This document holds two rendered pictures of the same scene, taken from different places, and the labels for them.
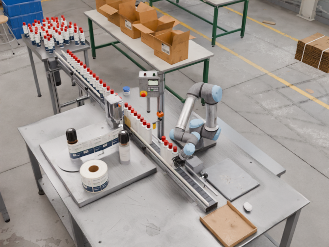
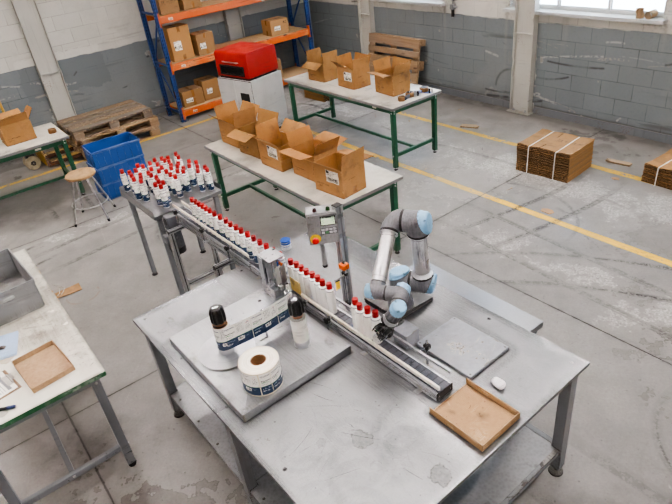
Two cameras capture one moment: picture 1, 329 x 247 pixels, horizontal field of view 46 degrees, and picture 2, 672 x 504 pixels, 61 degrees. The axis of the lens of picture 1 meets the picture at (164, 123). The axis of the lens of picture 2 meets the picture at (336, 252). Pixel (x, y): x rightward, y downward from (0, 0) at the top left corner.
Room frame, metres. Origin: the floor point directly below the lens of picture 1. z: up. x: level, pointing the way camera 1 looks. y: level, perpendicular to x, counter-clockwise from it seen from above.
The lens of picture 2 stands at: (0.00, 0.12, 2.89)
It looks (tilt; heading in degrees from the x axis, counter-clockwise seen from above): 32 degrees down; 359
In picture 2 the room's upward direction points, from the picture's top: 7 degrees counter-clockwise
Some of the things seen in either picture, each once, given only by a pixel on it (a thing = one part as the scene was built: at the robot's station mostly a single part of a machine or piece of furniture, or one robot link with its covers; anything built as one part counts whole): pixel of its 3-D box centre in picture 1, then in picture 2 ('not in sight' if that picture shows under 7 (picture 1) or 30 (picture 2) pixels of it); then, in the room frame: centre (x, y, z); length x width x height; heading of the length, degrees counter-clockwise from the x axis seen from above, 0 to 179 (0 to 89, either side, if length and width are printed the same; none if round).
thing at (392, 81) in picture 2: not in sight; (389, 76); (6.81, -0.91, 0.97); 0.43 x 0.42 x 0.37; 120
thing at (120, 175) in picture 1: (95, 157); (257, 344); (2.42, 0.56, 0.86); 0.80 x 0.67 x 0.05; 35
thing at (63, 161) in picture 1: (75, 158); (227, 350); (2.37, 0.72, 0.89); 0.31 x 0.31 x 0.01
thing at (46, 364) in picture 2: not in sight; (43, 365); (2.54, 1.79, 0.82); 0.34 x 0.24 x 0.03; 39
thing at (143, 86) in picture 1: (150, 84); (323, 224); (2.70, 0.12, 1.38); 0.17 x 0.10 x 0.19; 90
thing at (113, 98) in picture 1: (113, 98); (270, 254); (2.86, 0.45, 1.14); 0.14 x 0.11 x 0.01; 35
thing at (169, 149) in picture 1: (170, 154); (368, 322); (2.31, -0.05, 0.98); 0.05 x 0.05 x 0.20
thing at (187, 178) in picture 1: (149, 145); (334, 315); (2.56, 0.13, 0.86); 1.65 x 0.08 x 0.04; 35
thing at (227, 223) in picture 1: (227, 223); (474, 412); (1.75, -0.44, 0.85); 0.30 x 0.26 x 0.04; 35
